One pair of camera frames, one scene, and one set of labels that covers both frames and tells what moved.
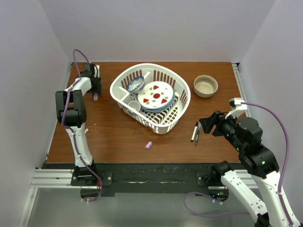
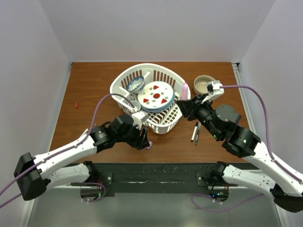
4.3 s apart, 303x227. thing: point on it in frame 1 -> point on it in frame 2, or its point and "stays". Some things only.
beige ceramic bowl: (205, 86) stays
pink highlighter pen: (95, 96) -> (184, 95)
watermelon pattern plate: (155, 95) stays
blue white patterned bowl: (136, 85) stays
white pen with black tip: (194, 132) stays
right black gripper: (218, 118) -> (189, 108)
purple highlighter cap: (148, 145) stays
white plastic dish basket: (153, 95) stays
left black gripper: (98, 89) -> (140, 142)
